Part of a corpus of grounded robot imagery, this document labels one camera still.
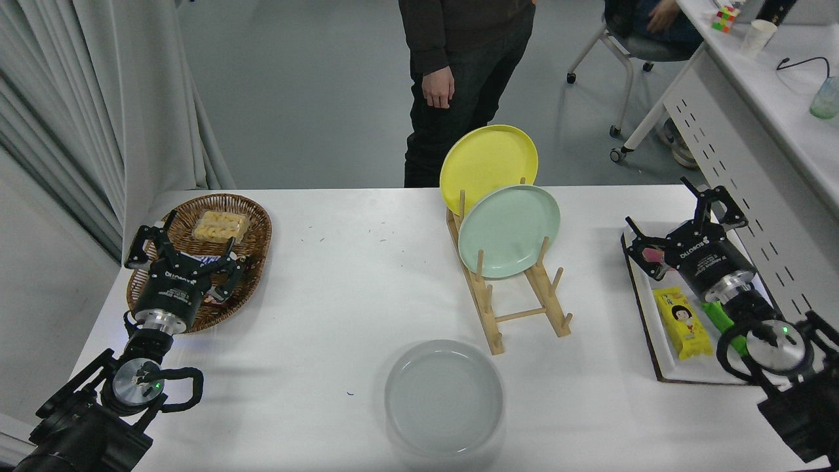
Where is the brown wicker basket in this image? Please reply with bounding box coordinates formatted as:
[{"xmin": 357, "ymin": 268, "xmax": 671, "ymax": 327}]
[{"xmin": 126, "ymin": 193, "xmax": 273, "ymax": 335}]

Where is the clear pack of yellow snacks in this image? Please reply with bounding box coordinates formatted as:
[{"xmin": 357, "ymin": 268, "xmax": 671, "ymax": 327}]
[{"xmin": 191, "ymin": 210, "xmax": 250, "ymax": 242}]

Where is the yellow snack pack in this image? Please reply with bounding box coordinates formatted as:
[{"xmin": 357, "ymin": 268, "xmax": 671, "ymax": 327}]
[{"xmin": 653, "ymin": 287, "xmax": 714, "ymax": 361}]

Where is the standing person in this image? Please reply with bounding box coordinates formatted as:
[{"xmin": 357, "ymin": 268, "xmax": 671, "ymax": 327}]
[{"xmin": 398, "ymin": 0, "xmax": 538, "ymax": 188}]

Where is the seated person's hand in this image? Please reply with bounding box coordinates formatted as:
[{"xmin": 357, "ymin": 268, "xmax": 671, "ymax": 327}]
[{"xmin": 646, "ymin": 0, "xmax": 681, "ymax": 33}]

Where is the grey curtain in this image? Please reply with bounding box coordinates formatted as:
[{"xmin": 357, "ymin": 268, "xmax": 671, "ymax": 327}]
[{"xmin": 0, "ymin": 0, "xmax": 237, "ymax": 263}]

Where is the mint green plate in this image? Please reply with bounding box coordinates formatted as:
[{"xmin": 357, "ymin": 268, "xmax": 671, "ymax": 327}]
[{"xmin": 458, "ymin": 184, "xmax": 562, "ymax": 280}]

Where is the yellow plate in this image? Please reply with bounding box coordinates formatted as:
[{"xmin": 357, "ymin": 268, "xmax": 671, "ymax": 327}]
[{"xmin": 439, "ymin": 125, "xmax": 539, "ymax": 216}]

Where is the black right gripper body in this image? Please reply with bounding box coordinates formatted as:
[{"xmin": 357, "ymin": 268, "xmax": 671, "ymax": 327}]
[{"xmin": 663, "ymin": 226, "xmax": 758, "ymax": 301}]

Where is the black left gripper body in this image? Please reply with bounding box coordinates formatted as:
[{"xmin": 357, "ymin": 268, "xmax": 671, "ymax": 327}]
[{"xmin": 133, "ymin": 258, "xmax": 220, "ymax": 325}]

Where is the white paper cup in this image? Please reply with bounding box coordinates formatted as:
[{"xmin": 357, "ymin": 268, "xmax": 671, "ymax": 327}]
[{"xmin": 739, "ymin": 20, "xmax": 779, "ymax": 57}]

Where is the green snack pack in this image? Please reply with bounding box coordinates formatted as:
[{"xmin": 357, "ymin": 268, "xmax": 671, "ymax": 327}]
[{"xmin": 701, "ymin": 300, "xmax": 751, "ymax": 358}]

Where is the pale green plastic cup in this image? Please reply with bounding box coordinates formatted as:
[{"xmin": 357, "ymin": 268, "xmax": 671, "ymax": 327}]
[{"xmin": 810, "ymin": 76, "xmax": 839, "ymax": 120}]

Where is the standing person's hand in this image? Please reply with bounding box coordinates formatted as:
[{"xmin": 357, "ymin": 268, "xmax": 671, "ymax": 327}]
[{"xmin": 423, "ymin": 68, "xmax": 457, "ymax": 109}]

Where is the white-legged office chair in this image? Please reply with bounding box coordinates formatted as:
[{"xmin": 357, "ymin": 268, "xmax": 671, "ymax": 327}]
[{"xmin": 565, "ymin": 0, "xmax": 705, "ymax": 138}]

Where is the seated person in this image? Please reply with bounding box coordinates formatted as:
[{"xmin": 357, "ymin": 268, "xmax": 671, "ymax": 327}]
[{"xmin": 603, "ymin": 0, "xmax": 703, "ymax": 58}]

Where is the seated person's shoe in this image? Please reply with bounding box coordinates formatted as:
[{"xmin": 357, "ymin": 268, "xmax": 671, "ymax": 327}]
[{"xmin": 661, "ymin": 118, "xmax": 699, "ymax": 168}]

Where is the wooden plate rack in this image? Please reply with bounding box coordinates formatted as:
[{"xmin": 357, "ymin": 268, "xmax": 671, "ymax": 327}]
[{"xmin": 446, "ymin": 177, "xmax": 574, "ymax": 357}]

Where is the white tray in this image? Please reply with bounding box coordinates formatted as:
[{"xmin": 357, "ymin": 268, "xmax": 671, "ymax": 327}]
[{"xmin": 620, "ymin": 222, "xmax": 802, "ymax": 385}]

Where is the colourful puzzle cube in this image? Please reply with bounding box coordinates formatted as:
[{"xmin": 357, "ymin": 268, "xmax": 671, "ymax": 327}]
[{"xmin": 712, "ymin": 5, "xmax": 741, "ymax": 33}]

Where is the grey plate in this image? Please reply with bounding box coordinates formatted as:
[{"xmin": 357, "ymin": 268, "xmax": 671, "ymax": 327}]
[{"xmin": 384, "ymin": 340, "xmax": 505, "ymax": 458}]

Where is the black cable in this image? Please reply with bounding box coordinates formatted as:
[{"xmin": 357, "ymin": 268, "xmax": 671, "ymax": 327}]
[{"xmin": 777, "ymin": 56, "xmax": 832, "ymax": 79}]

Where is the white desk with perforated panel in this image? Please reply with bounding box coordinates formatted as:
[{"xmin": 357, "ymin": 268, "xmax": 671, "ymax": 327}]
[{"xmin": 608, "ymin": 0, "xmax": 839, "ymax": 368}]

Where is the dark snack bar wrapper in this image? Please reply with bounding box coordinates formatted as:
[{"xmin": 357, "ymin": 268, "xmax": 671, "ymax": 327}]
[{"xmin": 178, "ymin": 251, "xmax": 237, "ymax": 309}]

